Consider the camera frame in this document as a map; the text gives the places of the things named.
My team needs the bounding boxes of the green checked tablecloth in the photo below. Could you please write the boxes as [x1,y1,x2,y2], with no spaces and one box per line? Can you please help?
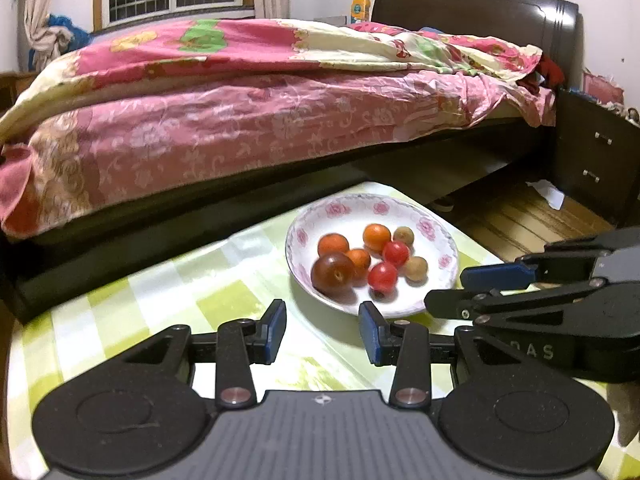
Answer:
[6,180,621,480]

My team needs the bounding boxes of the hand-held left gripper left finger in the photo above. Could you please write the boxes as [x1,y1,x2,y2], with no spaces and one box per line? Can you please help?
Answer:
[120,300,287,409]

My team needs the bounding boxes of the white floral rim plate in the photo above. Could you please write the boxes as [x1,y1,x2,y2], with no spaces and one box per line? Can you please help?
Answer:
[285,195,460,319]

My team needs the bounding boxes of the dark wooden headboard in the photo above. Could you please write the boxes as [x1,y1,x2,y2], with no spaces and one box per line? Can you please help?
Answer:
[372,0,586,96]

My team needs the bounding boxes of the wooden cabinet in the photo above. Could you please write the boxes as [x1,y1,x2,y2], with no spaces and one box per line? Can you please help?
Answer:
[0,72,38,116]

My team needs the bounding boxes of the dark wooden nightstand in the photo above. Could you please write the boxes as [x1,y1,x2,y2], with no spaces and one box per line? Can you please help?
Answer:
[550,87,640,228]

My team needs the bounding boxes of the pink box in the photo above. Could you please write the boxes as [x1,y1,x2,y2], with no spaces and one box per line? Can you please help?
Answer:
[582,72,626,106]

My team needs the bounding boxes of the dark red tomato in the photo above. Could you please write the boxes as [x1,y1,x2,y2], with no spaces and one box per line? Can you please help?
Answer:
[311,252,356,297]

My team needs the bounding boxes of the white paper scrap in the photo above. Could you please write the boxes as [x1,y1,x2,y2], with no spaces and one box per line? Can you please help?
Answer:
[525,179,566,209]

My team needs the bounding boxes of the red cloth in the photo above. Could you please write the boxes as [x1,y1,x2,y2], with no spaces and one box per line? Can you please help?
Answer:
[537,55,566,86]

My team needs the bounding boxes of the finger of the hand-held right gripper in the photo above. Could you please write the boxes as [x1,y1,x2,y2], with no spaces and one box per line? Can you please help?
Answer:
[460,227,640,292]
[424,280,610,330]

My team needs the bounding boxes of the pink floral bedsheet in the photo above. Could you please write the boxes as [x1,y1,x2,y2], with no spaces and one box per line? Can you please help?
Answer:
[0,70,558,238]

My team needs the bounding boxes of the pile of clothes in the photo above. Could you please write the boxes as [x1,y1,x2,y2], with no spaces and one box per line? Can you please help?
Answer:
[30,12,93,68]

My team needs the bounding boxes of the red cherry tomato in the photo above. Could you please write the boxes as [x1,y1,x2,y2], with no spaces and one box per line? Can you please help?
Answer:
[382,240,410,267]
[367,262,399,293]

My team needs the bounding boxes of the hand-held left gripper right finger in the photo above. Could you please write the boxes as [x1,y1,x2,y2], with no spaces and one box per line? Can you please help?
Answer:
[359,301,531,409]

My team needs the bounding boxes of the small orange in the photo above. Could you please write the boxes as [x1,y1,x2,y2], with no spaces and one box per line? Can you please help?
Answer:
[362,223,392,253]
[347,248,372,286]
[318,233,350,257]

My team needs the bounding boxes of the pink cartoon print quilt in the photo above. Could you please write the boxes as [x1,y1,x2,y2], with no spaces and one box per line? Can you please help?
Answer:
[0,17,546,136]

